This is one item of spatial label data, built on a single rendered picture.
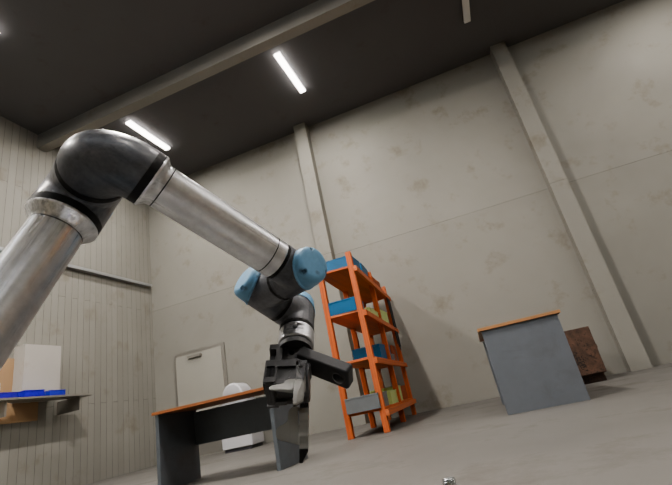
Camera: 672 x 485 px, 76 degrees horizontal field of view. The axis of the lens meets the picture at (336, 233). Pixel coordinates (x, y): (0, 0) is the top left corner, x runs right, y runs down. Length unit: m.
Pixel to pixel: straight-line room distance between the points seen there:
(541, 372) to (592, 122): 6.01
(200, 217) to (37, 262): 0.24
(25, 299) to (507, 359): 4.41
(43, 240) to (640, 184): 9.06
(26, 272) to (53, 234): 0.07
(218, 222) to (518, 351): 4.25
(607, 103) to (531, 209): 2.51
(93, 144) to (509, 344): 4.41
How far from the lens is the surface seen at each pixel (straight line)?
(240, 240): 0.77
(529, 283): 8.49
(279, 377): 0.82
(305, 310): 0.95
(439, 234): 8.76
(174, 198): 0.75
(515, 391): 4.78
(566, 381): 4.82
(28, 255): 0.78
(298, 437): 0.86
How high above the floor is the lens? 0.41
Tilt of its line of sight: 22 degrees up
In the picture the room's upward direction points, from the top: 12 degrees counter-clockwise
